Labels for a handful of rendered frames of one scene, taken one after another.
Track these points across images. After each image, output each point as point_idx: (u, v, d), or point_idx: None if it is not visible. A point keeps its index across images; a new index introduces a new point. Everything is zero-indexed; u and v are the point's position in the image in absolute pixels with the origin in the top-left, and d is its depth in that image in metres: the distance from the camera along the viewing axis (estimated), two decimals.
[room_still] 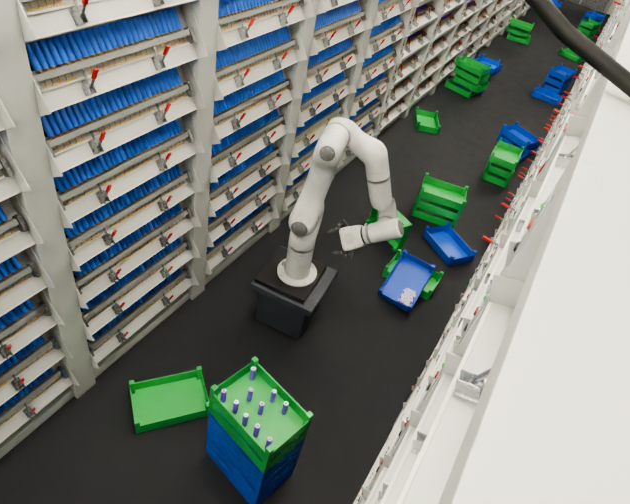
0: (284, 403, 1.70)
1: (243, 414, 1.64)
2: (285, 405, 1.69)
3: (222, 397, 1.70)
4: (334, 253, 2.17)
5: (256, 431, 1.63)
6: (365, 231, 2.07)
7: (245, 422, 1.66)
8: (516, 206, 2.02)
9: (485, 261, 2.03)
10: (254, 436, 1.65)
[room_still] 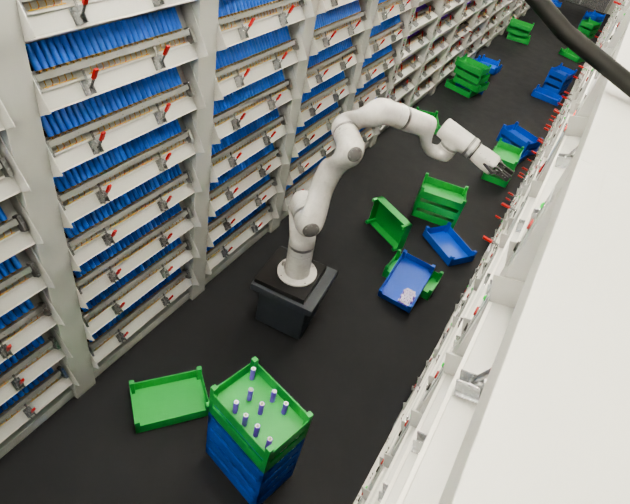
0: (284, 403, 1.70)
1: (243, 414, 1.64)
2: (285, 405, 1.69)
3: None
4: (503, 179, 1.96)
5: (256, 431, 1.63)
6: None
7: (245, 422, 1.66)
8: (516, 206, 2.02)
9: (485, 261, 2.03)
10: (254, 436, 1.65)
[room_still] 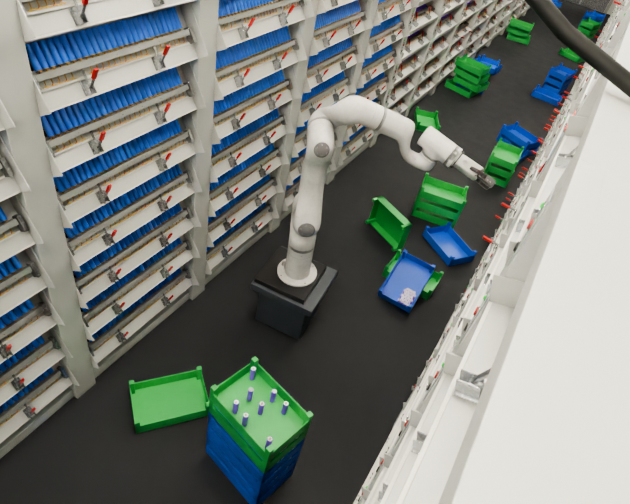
0: (284, 403, 1.70)
1: (243, 414, 1.64)
2: (285, 405, 1.69)
3: None
4: None
5: None
6: (459, 147, 1.88)
7: (245, 422, 1.66)
8: (516, 206, 2.02)
9: (485, 261, 2.03)
10: None
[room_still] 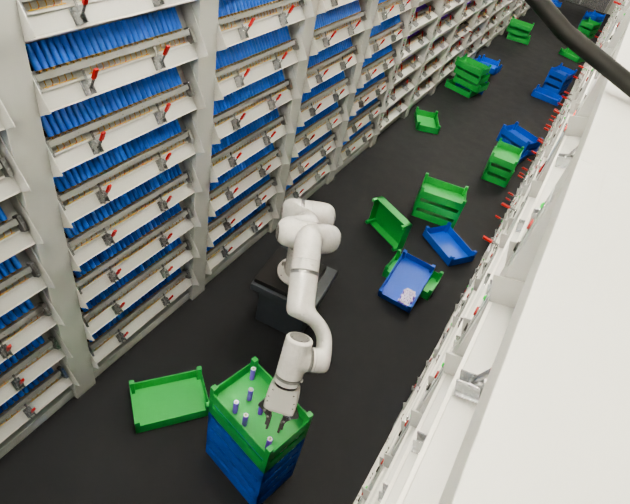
0: None
1: (243, 414, 1.64)
2: None
3: None
4: None
5: None
6: None
7: (245, 422, 1.66)
8: (516, 206, 2.02)
9: (485, 261, 2.03)
10: None
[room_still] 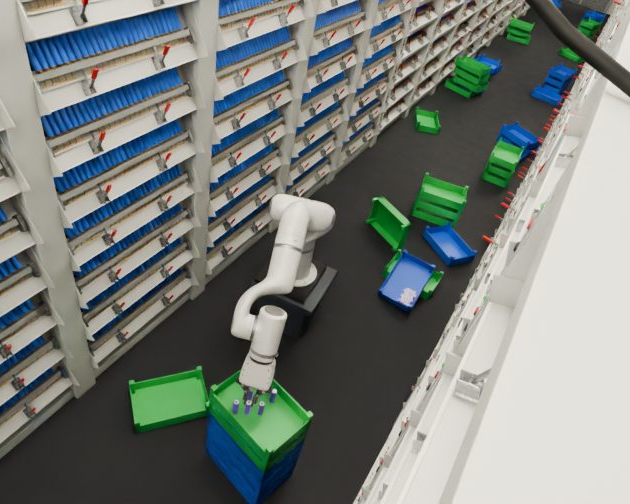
0: None
1: (246, 401, 1.59)
2: None
3: None
4: None
5: None
6: None
7: (248, 410, 1.60)
8: (516, 206, 2.02)
9: (485, 261, 2.03)
10: None
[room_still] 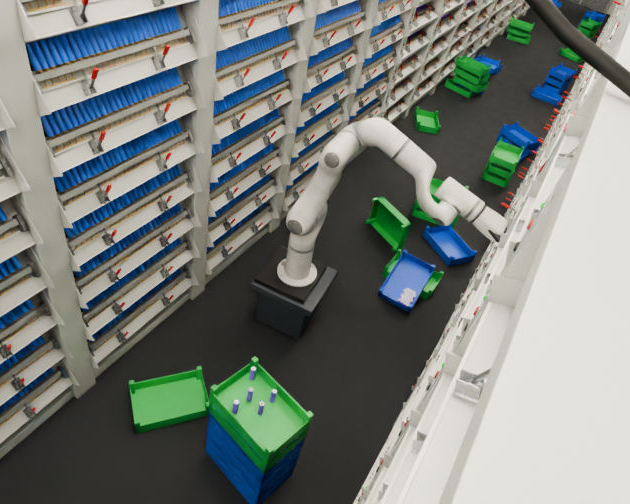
0: None
1: None
2: None
3: None
4: None
5: None
6: None
7: None
8: (516, 206, 2.02)
9: (485, 261, 2.03)
10: None
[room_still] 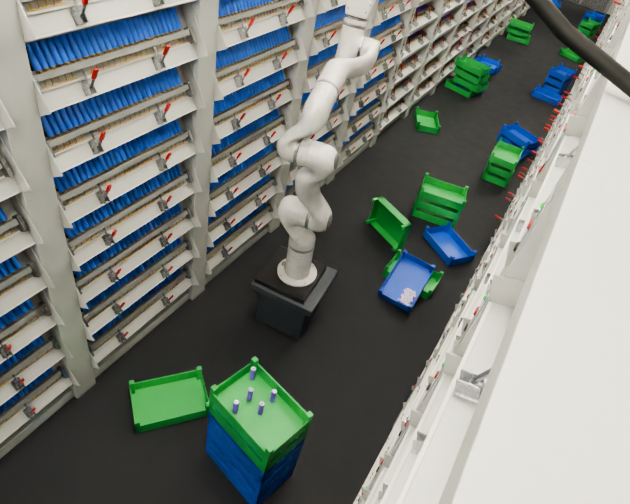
0: None
1: None
2: None
3: None
4: None
5: None
6: None
7: None
8: (516, 206, 2.02)
9: (485, 261, 2.03)
10: None
